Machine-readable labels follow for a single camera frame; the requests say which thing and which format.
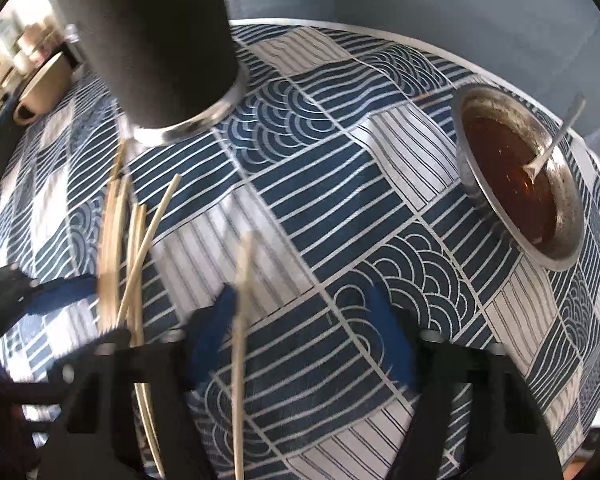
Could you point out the metal bowl with sauce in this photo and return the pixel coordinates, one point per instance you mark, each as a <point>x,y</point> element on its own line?
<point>496,137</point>

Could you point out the metal spoon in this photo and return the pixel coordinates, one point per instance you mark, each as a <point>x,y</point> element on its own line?
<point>534,168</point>

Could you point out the blue patterned tablecloth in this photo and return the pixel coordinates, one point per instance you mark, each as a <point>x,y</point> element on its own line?
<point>341,159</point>

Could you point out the beige ceramic mug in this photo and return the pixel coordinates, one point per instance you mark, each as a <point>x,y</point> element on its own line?
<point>44,91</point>

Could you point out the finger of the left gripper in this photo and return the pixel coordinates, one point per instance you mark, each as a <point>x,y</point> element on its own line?
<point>60,293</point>

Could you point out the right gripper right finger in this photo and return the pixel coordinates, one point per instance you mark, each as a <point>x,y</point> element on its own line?
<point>507,436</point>

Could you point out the black cylindrical utensil holder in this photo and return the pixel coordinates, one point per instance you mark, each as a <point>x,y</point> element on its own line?
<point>171,64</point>

